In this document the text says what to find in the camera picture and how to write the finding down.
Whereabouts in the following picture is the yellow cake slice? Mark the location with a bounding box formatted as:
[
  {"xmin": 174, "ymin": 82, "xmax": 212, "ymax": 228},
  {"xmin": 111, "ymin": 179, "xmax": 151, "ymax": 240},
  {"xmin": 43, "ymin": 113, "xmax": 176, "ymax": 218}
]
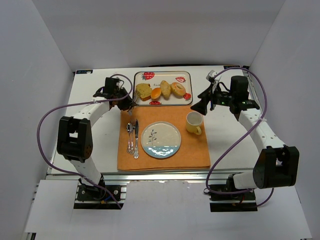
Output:
[{"xmin": 135, "ymin": 83, "xmax": 152, "ymax": 102}]

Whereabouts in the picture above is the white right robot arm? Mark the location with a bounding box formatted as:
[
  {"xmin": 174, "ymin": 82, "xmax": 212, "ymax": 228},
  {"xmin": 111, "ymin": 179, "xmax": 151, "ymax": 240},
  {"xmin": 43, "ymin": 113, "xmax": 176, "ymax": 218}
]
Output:
[{"xmin": 134, "ymin": 76, "xmax": 300, "ymax": 192}]

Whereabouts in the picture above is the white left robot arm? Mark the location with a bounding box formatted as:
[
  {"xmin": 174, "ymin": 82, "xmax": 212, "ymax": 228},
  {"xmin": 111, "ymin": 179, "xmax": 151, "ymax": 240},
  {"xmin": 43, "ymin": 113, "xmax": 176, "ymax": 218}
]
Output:
[{"xmin": 57, "ymin": 75, "xmax": 135, "ymax": 186}]

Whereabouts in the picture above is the oblong seeded bread roll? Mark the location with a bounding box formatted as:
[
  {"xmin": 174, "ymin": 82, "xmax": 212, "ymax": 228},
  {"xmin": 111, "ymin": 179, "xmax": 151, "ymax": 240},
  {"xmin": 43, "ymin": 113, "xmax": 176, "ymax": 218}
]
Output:
[{"xmin": 160, "ymin": 80, "xmax": 171, "ymax": 99}]

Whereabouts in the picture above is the yellow mug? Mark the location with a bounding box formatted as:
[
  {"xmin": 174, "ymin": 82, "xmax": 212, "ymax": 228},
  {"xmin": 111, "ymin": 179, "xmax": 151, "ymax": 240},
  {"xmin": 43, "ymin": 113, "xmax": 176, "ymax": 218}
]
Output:
[{"xmin": 185, "ymin": 111, "xmax": 203, "ymax": 135}]

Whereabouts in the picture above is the silver fork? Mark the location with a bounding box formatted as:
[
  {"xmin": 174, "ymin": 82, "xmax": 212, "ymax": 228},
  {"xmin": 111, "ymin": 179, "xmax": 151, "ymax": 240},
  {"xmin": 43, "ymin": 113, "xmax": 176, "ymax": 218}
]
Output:
[{"xmin": 129, "ymin": 117, "xmax": 135, "ymax": 155}]

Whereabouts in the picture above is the strawberry pattern white tray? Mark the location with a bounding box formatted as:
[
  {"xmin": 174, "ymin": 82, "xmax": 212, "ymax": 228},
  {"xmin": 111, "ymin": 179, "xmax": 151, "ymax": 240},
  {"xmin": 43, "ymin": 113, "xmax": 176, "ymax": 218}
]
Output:
[{"xmin": 133, "ymin": 71, "xmax": 193, "ymax": 106}]

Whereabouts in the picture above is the round orange bun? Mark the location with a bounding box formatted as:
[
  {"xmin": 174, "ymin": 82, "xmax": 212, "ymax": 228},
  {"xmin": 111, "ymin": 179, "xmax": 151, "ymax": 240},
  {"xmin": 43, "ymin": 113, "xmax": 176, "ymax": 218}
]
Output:
[{"xmin": 150, "ymin": 87, "xmax": 162, "ymax": 101}]

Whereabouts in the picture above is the silver spoon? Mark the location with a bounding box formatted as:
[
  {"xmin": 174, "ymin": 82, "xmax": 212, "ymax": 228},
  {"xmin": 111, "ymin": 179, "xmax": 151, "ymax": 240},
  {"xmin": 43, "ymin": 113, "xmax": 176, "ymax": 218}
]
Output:
[{"xmin": 126, "ymin": 122, "xmax": 133, "ymax": 153}]

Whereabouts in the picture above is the sesame bagel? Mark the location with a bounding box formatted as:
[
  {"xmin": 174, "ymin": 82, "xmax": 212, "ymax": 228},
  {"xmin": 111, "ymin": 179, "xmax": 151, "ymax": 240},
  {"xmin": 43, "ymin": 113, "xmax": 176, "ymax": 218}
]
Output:
[{"xmin": 170, "ymin": 82, "xmax": 186, "ymax": 97}]

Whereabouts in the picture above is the white blue ceramic plate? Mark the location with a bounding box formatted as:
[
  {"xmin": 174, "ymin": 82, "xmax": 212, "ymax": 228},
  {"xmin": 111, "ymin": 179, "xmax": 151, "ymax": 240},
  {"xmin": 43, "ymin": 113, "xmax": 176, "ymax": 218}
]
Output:
[{"xmin": 140, "ymin": 121, "xmax": 182, "ymax": 159}]

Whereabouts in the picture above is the silver knife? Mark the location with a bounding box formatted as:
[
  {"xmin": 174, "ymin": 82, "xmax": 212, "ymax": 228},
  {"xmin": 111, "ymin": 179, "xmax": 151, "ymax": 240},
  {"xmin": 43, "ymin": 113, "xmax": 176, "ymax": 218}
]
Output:
[{"xmin": 133, "ymin": 119, "xmax": 139, "ymax": 159}]

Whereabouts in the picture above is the orange cloth placemat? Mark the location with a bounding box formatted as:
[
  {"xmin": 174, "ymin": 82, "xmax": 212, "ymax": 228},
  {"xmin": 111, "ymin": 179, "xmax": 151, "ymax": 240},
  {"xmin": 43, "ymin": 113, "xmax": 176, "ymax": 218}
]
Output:
[{"xmin": 117, "ymin": 105, "xmax": 211, "ymax": 171}]

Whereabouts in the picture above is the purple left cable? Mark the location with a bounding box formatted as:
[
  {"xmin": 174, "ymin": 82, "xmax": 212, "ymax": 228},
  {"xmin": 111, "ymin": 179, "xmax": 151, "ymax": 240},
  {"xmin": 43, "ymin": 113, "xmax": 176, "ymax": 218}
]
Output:
[{"xmin": 36, "ymin": 74, "xmax": 133, "ymax": 210}]

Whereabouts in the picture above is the purple cable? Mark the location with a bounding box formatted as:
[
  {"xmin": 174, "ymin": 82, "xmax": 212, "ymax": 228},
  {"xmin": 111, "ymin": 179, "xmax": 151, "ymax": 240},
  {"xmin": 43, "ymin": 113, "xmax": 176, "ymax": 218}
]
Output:
[
  {"xmin": 36, "ymin": 74, "xmax": 133, "ymax": 210},
  {"xmin": 203, "ymin": 66, "xmax": 275, "ymax": 208}
]

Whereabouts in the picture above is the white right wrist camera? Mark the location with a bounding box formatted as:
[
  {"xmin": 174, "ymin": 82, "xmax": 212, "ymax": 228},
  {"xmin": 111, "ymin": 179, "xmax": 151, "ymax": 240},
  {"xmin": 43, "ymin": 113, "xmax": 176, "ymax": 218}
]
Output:
[{"xmin": 206, "ymin": 70, "xmax": 221, "ymax": 93}]

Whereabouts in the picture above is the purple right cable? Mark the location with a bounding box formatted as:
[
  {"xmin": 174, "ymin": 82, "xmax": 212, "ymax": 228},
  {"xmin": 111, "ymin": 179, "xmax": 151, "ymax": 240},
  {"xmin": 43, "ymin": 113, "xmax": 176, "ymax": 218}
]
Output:
[{"xmin": 203, "ymin": 66, "xmax": 275, "ymax": 208}]

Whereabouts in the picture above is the aluminium frame rail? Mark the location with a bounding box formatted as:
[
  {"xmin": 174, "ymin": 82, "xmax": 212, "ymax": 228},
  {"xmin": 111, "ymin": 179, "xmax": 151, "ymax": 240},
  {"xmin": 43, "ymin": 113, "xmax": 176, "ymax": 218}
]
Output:
[{"xmin": 45, "ymin": 170, "xmax": 248, "ymax": 189}]

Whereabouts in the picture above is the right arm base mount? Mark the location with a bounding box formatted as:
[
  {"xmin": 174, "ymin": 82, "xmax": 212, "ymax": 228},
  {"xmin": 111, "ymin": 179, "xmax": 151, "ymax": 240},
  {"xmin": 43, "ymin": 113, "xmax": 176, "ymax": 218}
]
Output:
[{"xmin": 207, "ymin": 174, "xmax": 258, "ymax": 213}]

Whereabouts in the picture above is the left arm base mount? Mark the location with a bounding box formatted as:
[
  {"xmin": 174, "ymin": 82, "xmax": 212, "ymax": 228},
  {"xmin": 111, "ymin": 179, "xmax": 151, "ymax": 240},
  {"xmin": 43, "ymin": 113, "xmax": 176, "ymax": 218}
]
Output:
[{"xmin": 73, "ymin": 179, "xmax": 127, "ymax": 210}]

